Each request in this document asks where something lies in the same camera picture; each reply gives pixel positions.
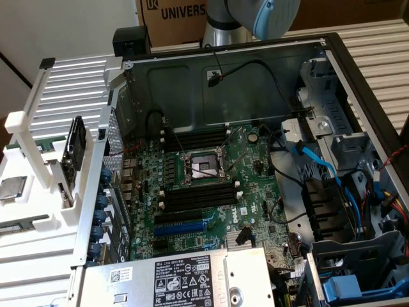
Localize printed cardboard box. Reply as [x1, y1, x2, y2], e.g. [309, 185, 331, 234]
[134, 0, 208, 49]

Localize black power connector cable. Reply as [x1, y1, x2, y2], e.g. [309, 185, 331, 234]
[204, 43, 313, 114]

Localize long black expansion slot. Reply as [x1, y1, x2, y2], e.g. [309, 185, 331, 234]
[154, 209, 205, 226]

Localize silver CPU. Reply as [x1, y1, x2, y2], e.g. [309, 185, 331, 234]
[0, 175, 28, 202]

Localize grey power supply unit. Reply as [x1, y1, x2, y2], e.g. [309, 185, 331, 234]
[75, 246, 275, 307]

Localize white parts rack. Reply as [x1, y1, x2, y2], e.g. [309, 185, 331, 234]
[0, 57, 124, 236]

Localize black RAM slot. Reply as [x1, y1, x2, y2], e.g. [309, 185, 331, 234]
[162, 125, 231, 138]
[163, 193, 243, 207]
[162, 133, 230, 146]
[158, 198, 244, 214]
[162, 138, 229, 151]
[158, 187, 241, 201]
[163, 181, 240, 195]
[162, 129, 231, 142]

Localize thin metal locking lever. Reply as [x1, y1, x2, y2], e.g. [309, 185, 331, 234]
[169, 126, 189, 159]
[219, 126, 243, 150]

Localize silver chipset heatsink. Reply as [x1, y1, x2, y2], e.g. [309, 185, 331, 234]
[226, 232, 256, 255]

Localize light blue cable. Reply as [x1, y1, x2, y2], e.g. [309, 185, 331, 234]
[372, 161, 389, 207]

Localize grey plastic disk bay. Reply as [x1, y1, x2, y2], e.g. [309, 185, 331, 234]
[305, 228, 409, 307]

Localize plain brown cardboard box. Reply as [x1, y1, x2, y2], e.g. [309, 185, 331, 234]
[287, 0, 409, 32]

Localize black graphics card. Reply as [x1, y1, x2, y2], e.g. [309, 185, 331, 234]
[44, 116, 89, 210]

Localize blue disk caddy handle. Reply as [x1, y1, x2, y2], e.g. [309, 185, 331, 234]
[321, 274, 409, 303]

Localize red yellow power wires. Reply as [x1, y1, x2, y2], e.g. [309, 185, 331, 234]
[382, 188, 409, 228]

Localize green motherboard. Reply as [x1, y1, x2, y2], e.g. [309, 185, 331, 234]
[121, 123, 307, 260]

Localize CPU socket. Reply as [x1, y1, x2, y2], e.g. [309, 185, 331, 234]
[180, 145, 231, 188]

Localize blue SATA cable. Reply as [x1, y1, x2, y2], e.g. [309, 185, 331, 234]
[292, 139, 368, 237]

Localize black box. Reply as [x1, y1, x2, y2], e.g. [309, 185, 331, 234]
[112, 27, 151, 60]

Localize black looped cable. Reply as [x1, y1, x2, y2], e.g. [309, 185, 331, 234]
[146, 108, 170, 137]

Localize red black twisted wire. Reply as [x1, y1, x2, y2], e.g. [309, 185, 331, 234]
[123, 140, 143, 156]
[382, 145, 409, 167]

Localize open PC case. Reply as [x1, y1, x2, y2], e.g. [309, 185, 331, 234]
[75, 31, 409, 307]

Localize metal drive cage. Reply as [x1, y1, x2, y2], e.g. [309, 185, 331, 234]
[281, 59, 381, 180]

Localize blue expansion slot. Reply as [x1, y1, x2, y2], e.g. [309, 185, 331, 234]
[153, 221, 207, 237]

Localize black SATA connector cable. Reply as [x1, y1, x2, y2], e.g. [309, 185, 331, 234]
[235, 226, 254, 248]

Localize thin black cable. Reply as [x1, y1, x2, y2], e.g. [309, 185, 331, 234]
[266, 126, 307, 189]

